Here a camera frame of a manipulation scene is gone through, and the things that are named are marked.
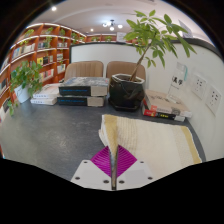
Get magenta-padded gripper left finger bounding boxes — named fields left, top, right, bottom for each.
left=70, top=145, right=114, bottom=191

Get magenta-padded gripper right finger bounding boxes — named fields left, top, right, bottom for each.
left=116, top=145, right=155, bottom=191

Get cream yellow-striped towel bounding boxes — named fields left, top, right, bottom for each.
left=98, top=114, right=203, bottom=192

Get red and black book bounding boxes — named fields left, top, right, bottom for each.
left=140, top=101, right=186, bottom=123

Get beige book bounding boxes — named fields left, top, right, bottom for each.
left=143, top=89, right=193, bottom=118

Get tall plant in dark pot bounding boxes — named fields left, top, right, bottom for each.
left=108, top=9, right=198, bottom=113

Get white book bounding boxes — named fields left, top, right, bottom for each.
left=32, top=82, right=62, bottom=100
left=29, top=97, right=58, bottom=106

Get clear acrylic sign stand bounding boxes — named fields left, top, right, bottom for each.
left=166, top=62, right=188, bottom=103

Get tan upholstered chair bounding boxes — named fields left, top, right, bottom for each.
left=63, top=60, right=105, bottom=82
left=105, top=60, right=147, bottom=81

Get leafy plant in white pot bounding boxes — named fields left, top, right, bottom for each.
left=6, top=60, right=44, bottom=117

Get small white framed sign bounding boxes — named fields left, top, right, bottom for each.
left=116, top=31, right=128, bottom=43

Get orange wooden bookshelf unit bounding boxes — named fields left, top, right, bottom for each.
left=0, top=22, right=134, bottom=158

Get multi-bulb ceiling lamp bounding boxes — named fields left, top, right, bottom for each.
left=102, top=19, right=124, bottom=32

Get white standing sign board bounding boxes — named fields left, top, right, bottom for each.
left=178, top=19, right=194, bottom=39

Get recessed ceiling spotlights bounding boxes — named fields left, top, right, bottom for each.
left=50, top=5, right=95, bottom=32

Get white wall socket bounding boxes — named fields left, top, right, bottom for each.
left=204, top=83, right=223, bottom=117
left=190, top=73, right=208, bottom=100

